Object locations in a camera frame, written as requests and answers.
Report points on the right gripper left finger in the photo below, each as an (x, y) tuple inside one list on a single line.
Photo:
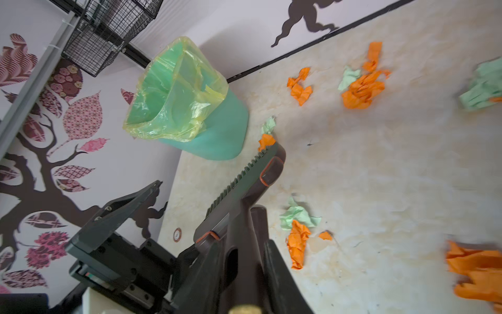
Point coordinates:
[(197, 279)]

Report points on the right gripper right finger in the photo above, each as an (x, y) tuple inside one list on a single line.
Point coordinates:
[(284, 295)]

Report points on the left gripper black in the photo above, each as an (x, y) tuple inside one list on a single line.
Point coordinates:
[(138, 278)]

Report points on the dark brown hand broom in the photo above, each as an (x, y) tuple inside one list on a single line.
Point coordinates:
[(238, 228)]

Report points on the orange green scrap near bin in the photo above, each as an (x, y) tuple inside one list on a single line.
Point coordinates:
[(267, 138)]

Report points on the green trash bin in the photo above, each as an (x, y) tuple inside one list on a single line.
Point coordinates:
[(224, 134)]

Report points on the yellow-green bin liner bag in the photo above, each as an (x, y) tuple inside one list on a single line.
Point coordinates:
[(176, 94)]

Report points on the orange scrap right front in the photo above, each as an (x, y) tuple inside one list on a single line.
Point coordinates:
[(483, 270)]

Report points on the orange paper scrap back left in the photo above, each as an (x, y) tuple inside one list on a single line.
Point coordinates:
[(300, 93)]

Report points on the orange green scrap back centre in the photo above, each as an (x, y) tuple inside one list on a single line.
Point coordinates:
[(361, 93)]

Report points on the green orange scrap back right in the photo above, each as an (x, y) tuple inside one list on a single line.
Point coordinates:
[(484, 90)]

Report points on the aluminium rail left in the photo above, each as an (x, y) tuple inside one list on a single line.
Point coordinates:
[(19, 110)]

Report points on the black wire basket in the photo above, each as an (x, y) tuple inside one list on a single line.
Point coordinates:
[(104, 29)]

